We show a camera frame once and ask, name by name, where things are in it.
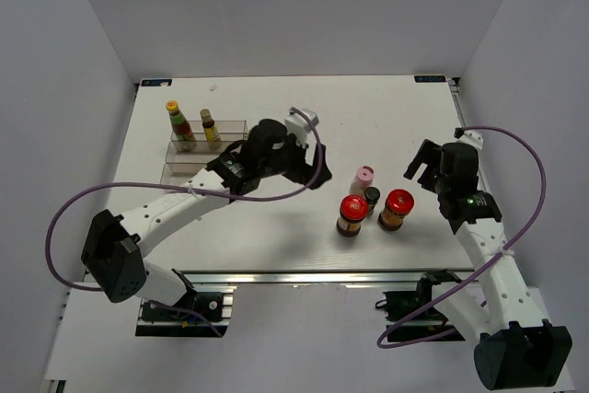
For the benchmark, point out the pink cap white bottle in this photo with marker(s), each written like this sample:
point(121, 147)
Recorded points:
point(362, 180)

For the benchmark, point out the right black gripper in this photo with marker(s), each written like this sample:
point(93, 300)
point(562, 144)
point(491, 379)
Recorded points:
point(429, 154)

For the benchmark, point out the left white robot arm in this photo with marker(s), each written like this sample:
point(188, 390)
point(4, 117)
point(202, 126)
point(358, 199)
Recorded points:
point(117, 244)

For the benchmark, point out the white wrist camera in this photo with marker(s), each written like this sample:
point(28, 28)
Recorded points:
point(469, 137)
point(299, 124)

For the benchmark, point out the blue table label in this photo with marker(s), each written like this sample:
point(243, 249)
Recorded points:
point(157, 82)
point(429, 79)

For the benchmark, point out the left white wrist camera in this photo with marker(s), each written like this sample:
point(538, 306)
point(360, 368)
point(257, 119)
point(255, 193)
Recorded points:
point(299, 124)

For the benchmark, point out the small black cap jar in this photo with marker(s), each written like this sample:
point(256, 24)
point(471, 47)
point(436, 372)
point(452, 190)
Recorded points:
point(371, 195)

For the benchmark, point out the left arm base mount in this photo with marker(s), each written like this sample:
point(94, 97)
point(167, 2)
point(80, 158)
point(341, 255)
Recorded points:
point(207, 315)

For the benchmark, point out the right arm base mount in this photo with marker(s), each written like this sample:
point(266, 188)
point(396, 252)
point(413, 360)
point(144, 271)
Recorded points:
point(397, 304)

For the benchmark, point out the green bottle yellow cap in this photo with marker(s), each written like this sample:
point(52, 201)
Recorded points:
point(185, 138)

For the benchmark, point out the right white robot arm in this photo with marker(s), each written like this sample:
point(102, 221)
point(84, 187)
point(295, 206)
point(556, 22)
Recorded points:
point(514, 344)

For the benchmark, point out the left blue table label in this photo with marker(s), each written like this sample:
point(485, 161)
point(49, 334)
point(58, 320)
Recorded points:
point(157, 82)

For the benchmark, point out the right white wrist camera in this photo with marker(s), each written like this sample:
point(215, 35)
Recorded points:
point(469, 137)

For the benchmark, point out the small yellow bottle brown cap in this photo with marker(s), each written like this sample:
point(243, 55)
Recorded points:
point(210, 130)

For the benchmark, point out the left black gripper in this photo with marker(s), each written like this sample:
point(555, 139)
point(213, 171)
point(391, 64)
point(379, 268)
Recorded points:
point(299, 150)

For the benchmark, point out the red lid sauce jar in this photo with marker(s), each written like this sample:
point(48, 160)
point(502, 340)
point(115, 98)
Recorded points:
point(398, 204)
point(353, 210)

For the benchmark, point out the right blue table label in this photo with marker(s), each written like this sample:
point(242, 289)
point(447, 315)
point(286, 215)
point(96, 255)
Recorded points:
point(429, 79)

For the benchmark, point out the clear tiered acrylic rack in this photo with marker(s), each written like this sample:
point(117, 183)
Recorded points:
point(182, 162)

